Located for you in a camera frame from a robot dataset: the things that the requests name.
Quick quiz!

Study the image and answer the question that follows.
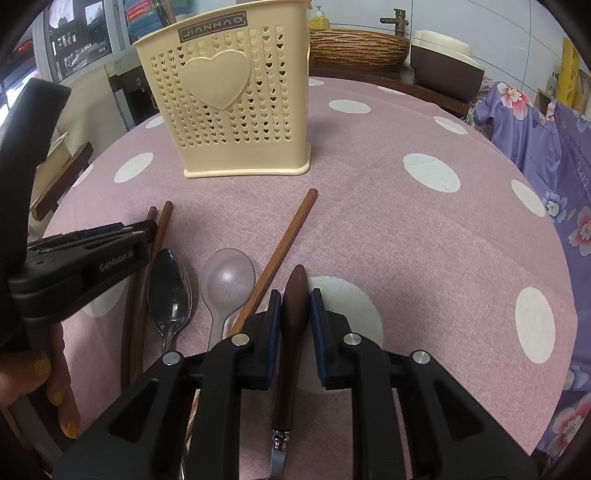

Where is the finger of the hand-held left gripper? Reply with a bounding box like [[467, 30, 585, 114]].
[[44, 220, 158, 247], [27, 229, 147, 265]]

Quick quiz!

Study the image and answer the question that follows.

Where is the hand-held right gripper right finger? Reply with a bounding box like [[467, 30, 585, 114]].
[[310, 288, 539, 480]]

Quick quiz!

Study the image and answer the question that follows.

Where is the bronze faucet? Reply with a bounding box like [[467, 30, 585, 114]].
[[379, 8, 410, 38]]

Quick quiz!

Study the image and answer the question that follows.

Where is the brown rice cooker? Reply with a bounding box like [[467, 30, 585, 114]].
[[409, 29, 486, 101]]

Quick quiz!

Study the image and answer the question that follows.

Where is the matte grey spoon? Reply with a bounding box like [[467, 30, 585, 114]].
[[199, 248, 256, 354]]

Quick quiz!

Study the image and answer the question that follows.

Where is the yellow roll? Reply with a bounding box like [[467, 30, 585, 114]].
[[555, 37, 581, 108]]

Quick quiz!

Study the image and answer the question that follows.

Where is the woven brown sink basin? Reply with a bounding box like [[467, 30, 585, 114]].
[[308, 28, 411, 72]]

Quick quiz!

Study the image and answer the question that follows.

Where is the window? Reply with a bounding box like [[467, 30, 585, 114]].
[[0, 0, 125, 116]]

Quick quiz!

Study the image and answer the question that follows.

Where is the person's left hand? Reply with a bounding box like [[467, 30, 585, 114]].
[[0, 320, 83, 439]]

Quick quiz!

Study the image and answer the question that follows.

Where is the dark wooden chair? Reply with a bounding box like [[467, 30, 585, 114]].
[[30, 142, 94, 222]]

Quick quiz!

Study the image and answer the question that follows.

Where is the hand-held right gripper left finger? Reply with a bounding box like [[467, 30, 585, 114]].
[[54, 290, 282, 480]]

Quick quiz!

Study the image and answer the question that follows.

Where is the wooden counter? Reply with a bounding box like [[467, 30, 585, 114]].
[[308, 62, 471, 118]]

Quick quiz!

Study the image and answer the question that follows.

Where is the blue water jug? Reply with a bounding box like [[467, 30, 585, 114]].
[[124, 0, 155, 29]]

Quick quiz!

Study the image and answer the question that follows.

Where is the water dispenser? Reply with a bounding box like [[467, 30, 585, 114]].
[[108, 59, 155, 132]]

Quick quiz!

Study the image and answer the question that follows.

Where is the cream plastic utensil holder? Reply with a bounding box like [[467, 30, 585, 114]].
[[133, 0, 314, 179]]

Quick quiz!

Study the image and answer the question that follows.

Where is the purple floral cloth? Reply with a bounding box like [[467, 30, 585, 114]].
[[473, 80, 591, 469]]

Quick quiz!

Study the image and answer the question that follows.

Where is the wooden handled metal spoon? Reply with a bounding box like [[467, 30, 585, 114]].
[[268, 264, 309, 480]]

